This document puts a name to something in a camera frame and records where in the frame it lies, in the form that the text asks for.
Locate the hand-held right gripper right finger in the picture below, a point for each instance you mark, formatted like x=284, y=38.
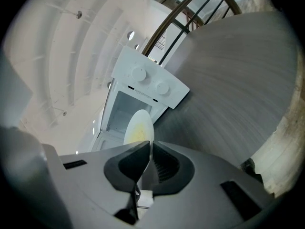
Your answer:
x=202, y=175

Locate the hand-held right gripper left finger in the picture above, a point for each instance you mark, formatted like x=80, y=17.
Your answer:
x=90, y=175

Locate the white plate of food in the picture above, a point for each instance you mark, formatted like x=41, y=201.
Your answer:
x=139, y=128

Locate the white microwave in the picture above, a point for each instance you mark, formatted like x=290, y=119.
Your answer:
x=133, y=63

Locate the white microwave knob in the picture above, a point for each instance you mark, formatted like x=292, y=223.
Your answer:
x=139, y=73
x=163, y=88

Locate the metal ceiling sprinkler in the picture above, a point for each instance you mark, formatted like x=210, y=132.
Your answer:
x=78, y=14
x=64, y=113

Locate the round ceiling light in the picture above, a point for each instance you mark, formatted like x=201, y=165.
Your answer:
x=137, y=46
x=131, y=35

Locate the brown handrail with black bars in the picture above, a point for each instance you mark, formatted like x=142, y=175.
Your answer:
x=181, y=7

